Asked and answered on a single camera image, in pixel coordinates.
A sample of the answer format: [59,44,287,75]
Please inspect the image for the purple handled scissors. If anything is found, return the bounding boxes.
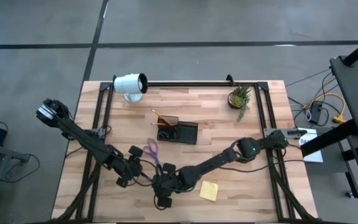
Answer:
[142,137,163,172]

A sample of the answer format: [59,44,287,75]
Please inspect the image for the black power adapter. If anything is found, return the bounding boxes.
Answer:
[308,101,323,124]

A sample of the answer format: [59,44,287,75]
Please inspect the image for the black mesh desk organizer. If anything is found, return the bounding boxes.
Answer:
[156,116,200,146]

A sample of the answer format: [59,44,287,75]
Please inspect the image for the yellow sticky notes pad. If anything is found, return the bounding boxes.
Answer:
[198,180,219,202]

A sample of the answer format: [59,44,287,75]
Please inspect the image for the grey desk top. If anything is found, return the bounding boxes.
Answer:
[329,55,358,138]

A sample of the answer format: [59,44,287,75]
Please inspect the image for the black desk beam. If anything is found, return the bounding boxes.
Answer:
[300,119,358,158]

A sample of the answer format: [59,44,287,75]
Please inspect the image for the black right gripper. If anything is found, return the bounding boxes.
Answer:
[152,162,183,209]

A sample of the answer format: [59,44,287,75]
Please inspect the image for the wooden table top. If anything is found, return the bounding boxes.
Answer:
[50,74,319,224]

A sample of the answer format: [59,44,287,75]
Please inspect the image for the white spotlight desk lamp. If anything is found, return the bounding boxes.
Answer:
[112,72,149,104]

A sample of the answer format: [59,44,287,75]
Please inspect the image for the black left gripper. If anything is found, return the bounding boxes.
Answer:
[113,144,144,189]

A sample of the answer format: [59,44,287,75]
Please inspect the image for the black floor cable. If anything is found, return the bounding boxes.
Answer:
[0,152,42,185]

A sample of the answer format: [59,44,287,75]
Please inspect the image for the yellow extension cable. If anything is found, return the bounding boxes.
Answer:
[301,92,347,124]

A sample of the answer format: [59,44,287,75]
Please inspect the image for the grey metal mounting plate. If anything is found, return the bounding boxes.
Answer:
[263,128,308,139]

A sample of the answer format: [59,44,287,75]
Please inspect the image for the grey keyboard desk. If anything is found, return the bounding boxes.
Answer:
[337,136,358,212]

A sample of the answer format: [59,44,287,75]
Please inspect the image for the white printed paper sheet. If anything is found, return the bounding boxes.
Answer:
[297,126,324,164]

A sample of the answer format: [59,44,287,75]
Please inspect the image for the potted succulent in black pot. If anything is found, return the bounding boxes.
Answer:
[227,85,252,123]

